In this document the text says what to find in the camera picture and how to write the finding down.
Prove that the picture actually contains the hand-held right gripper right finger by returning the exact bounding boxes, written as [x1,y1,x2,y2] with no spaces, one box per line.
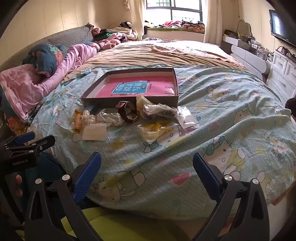
[193,153,270,241]

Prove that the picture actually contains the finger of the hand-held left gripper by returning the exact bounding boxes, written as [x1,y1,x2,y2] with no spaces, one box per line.
[3,132,36,149]
[6,135,56,154]

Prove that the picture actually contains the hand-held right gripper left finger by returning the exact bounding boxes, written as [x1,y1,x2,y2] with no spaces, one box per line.
[24,152,103,241]

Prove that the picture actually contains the orange spiral hair tie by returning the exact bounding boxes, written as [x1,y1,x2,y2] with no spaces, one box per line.
[74,109,83,132]

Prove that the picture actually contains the clear bead hair tie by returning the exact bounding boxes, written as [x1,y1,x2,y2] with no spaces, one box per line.
[82,110,96,126]

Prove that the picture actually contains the bracelet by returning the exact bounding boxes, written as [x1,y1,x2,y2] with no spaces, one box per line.
[97,111,122,127]

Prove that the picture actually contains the clear plastic earring packet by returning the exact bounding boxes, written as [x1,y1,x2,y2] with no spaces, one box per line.
[177,107,200,130]

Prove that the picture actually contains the maroon wrist watch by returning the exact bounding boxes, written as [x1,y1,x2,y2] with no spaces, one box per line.
[117,101,139,123]

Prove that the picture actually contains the plastic bag with yellow item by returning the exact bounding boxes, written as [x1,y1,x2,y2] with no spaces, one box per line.
[137,123,181,142]

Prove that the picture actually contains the grey cardboard box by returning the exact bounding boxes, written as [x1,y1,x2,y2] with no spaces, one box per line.
[80,68,179,109]

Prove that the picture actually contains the plastic bag with dark item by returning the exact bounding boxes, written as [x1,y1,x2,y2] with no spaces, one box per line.
[142,104,179,121]

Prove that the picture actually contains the person's left hand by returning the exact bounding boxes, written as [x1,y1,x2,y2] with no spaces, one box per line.
[14,174,24,198]

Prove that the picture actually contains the cartoon printed bedsheet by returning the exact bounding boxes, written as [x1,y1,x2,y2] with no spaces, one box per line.
[30,62,294,220]

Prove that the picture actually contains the pink quilt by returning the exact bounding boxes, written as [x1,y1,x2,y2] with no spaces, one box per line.
[0,43,101,121]

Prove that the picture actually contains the yellow-green cloth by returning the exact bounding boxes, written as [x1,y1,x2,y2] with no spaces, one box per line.
[60,207,185,241]

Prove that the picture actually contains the blue floral pillow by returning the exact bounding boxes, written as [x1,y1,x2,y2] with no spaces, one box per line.
[22,43,68,77]

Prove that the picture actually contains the pink book with blue label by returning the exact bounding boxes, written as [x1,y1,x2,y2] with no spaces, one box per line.
[94,76,175,99]

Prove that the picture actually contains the dark round object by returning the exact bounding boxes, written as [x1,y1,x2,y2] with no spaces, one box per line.
[285,97,296,116]

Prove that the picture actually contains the grey quilted headboard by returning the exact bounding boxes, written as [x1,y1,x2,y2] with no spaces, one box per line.
[0,23,94,72]

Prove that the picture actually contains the white drawer cabinet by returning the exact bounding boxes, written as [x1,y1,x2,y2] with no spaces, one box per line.
[266,51,296,107]

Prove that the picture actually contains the white dressing table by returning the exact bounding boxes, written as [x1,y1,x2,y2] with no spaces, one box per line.
[222,35,271,80]

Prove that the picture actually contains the tan blanket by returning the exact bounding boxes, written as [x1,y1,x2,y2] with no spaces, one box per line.
[65,39,250,75]

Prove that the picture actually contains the light pink cloth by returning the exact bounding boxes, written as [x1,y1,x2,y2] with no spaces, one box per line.
[151,44,192,55]

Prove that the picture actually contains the pile of clothes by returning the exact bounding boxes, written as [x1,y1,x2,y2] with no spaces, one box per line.
[92,27,139,50]

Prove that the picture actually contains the cosmetics clutter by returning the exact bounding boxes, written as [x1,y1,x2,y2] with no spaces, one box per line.
[247,37,272,62]

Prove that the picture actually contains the clothes on windowsill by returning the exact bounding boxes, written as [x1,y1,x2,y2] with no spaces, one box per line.
[159,20,206,32]

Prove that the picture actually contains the table mirror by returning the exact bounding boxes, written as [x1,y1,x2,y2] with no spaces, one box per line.
[237,20,252,39]

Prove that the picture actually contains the cream curtain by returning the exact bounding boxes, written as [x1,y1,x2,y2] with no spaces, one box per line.
[128,0,148,41]
[203,0,223,44]

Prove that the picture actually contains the window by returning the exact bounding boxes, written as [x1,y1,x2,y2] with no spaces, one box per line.
[146,0,203,26]

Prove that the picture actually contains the wall television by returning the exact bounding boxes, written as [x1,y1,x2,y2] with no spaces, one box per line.
[269,9,296,48]

